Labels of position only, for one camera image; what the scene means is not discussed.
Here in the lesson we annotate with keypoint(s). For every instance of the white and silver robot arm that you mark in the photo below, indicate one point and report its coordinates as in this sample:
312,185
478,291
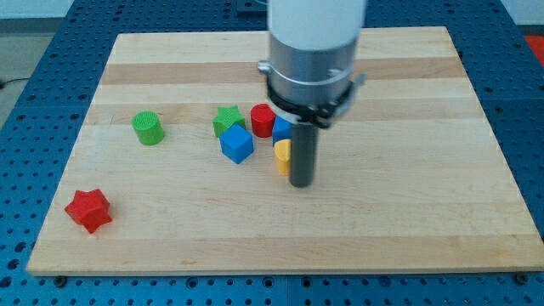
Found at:
309,69

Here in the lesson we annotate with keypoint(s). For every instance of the green star block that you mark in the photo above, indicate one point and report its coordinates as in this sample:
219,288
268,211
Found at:
226,118

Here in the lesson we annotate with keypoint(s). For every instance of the red star block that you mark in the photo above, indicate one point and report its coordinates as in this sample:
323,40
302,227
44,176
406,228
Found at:
89,209

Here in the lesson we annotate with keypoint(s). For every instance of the yellow block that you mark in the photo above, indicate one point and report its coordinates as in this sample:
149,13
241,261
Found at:
282,151

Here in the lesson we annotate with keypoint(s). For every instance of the blue block behind rod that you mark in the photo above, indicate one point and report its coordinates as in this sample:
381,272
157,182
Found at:
282,129

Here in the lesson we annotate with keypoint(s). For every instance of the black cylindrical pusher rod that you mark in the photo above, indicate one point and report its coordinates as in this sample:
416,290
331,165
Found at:
303,154

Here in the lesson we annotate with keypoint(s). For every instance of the blue cube block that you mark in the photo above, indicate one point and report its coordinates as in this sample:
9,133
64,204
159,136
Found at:
236,143

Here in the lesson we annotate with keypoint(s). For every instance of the red cylinder block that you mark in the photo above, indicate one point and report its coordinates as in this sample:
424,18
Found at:
263,119

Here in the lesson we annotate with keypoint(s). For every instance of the wooden board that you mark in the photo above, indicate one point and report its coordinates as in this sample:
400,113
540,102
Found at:
411,180

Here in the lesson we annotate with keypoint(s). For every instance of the green cylinder block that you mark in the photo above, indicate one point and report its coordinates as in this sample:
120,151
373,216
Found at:
147,126

